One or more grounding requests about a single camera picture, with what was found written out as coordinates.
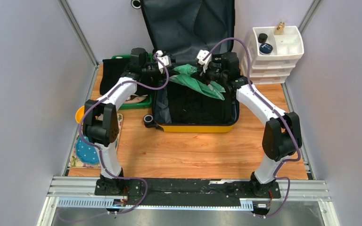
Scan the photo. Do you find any small black jar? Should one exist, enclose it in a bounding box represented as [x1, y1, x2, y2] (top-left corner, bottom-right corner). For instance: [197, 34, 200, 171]
[257, 33, 268, 44]

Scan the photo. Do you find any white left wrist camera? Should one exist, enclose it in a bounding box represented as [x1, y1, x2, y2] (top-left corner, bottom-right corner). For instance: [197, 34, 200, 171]
[153, 50, 172, 70]

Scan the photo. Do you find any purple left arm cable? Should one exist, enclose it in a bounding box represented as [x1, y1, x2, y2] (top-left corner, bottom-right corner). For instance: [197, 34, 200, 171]
[78, 53, 170, 215]

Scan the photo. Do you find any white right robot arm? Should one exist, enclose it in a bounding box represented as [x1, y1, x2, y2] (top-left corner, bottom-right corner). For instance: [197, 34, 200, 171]
[196, 50, 302, 197]

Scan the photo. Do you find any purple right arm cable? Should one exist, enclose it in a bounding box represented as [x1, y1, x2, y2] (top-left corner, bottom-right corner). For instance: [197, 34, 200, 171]
[204, 38, 302, 218]

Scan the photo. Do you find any white plastic drawer organizer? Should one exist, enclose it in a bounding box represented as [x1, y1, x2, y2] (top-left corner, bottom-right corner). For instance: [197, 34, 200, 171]
[240, 26, 304, 84]

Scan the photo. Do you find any frosted gold pump bottle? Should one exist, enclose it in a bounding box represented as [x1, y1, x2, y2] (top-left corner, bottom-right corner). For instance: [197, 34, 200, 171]
[273, 21, 285, 35]

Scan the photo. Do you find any blue round cream jar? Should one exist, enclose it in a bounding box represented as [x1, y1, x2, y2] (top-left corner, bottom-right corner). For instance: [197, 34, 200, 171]
[259, 43, 273, 55]

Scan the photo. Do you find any aluminium frame rail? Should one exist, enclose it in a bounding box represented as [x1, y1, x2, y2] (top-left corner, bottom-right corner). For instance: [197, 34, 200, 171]
[37, 177, 339, 226]

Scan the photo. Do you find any yellow bowl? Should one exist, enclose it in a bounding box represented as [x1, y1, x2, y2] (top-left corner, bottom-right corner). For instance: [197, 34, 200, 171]
[75, 106, 84, 123]

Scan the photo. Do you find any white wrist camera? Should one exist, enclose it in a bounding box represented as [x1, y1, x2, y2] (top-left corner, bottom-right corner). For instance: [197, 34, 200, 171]
[153, 50, 172, 70]
[196, 49, 212, 66]

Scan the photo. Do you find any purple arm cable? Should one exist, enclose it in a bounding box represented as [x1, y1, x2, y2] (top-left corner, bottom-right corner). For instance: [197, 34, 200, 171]
[204, 38, 302, 218]
[78, 53, 170, 215]

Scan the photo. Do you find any green plastic tray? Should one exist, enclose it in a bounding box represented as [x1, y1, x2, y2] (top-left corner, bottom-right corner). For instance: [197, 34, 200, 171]
[110, 54, 154, 111]

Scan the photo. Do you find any black garment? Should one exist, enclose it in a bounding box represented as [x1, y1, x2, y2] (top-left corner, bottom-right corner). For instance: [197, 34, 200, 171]
[99, 57, 130, 95]
[167, 82, 236, 125]

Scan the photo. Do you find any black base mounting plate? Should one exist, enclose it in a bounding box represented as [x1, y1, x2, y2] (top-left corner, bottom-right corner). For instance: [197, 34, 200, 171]
[94, 178, 281, 215]

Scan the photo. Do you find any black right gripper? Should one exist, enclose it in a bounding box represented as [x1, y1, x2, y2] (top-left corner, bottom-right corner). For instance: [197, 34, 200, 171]
[191, 60, 227, 86]

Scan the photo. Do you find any yellow Pikachu hard-shell suitcase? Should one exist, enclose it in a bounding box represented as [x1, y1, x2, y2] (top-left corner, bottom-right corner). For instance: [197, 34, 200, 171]
[141, 0, 241, 133]

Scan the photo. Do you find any blue polka dot plate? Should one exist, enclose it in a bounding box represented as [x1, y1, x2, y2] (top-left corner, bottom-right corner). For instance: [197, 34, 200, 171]
[74, 136, 99, 165]

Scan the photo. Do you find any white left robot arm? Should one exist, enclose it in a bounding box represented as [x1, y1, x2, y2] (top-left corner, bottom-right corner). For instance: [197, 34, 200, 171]
[79, 48, 172, 195]

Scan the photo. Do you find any floral placemat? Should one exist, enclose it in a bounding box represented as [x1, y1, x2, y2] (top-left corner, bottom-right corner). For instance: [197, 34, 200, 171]
[69, 113, 123, 168]

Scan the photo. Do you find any green garment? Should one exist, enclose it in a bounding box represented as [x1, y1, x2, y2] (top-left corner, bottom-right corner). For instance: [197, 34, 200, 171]
[169, 64, 226, 101]

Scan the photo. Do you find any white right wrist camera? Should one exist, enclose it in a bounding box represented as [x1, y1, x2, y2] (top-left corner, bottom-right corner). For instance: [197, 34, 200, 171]
[196, 49, 212, 66]

